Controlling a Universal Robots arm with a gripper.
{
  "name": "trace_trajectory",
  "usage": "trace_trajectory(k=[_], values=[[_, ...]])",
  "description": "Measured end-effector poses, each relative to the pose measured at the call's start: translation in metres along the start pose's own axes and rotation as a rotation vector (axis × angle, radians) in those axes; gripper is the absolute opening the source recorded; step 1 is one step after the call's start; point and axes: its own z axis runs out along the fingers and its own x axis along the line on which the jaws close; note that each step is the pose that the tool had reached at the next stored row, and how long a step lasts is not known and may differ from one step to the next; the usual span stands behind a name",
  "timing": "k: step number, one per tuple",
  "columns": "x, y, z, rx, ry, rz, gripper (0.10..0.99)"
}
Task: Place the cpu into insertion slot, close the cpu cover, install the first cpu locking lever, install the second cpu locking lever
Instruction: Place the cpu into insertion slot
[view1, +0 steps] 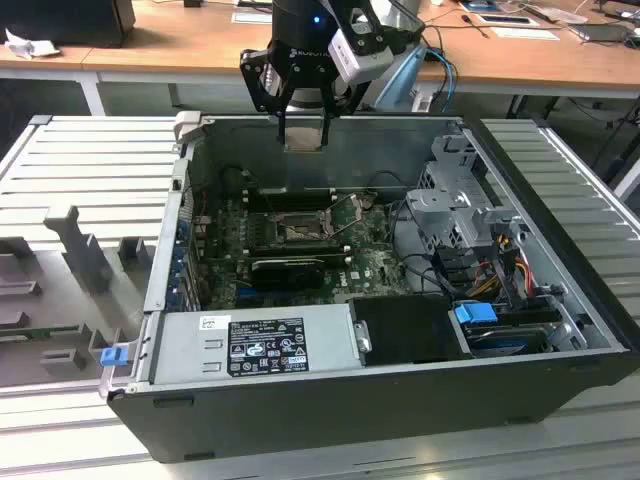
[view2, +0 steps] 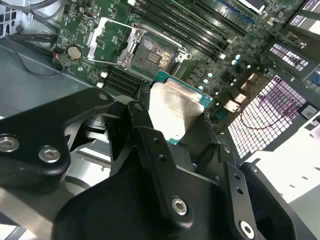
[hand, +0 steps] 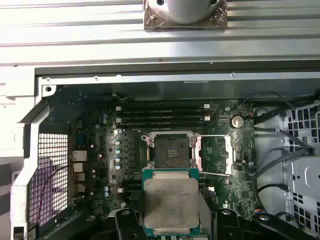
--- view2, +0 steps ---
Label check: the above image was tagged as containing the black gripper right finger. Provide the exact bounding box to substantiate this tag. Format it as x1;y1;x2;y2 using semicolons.
169;113;257;240

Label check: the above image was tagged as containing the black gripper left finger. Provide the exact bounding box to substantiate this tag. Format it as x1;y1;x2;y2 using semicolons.
0;83;193;226

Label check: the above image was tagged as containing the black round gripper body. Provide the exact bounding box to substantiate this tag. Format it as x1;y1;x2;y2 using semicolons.
53;149;317;240

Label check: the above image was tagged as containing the silver topped CPU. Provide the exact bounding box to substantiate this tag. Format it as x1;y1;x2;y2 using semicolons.
147;70;214;146

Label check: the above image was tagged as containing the metal socket cover frame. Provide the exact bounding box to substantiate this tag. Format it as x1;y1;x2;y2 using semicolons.
86;17;141;69

